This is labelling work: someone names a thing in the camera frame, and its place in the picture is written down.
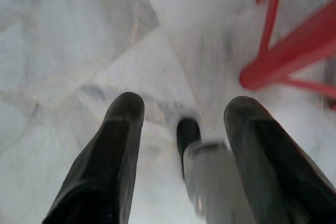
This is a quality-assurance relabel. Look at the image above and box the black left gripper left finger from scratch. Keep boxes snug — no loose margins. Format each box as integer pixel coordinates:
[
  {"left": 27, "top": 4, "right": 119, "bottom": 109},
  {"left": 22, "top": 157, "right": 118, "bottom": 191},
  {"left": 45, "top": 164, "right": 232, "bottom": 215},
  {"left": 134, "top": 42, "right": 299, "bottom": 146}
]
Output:
[{"left": 41, "top": 92, "right": 145, "bottom": 224}]

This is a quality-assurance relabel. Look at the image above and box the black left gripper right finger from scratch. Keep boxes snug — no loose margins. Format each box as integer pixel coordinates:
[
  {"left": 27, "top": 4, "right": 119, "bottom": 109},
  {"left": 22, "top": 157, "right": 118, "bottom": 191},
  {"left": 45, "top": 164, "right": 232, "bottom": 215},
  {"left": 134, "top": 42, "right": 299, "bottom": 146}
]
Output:
[{"left": 223, "top": 95, "right": 336, "bottom": 224}]

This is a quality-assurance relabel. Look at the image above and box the black robot left foot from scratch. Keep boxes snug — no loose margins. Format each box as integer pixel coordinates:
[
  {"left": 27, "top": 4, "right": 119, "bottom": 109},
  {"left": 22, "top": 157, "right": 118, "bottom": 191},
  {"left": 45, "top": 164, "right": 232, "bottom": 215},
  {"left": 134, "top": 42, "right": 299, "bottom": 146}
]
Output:
[{"left": 176, "top": 118, "right": 202, "bottom": 163}]

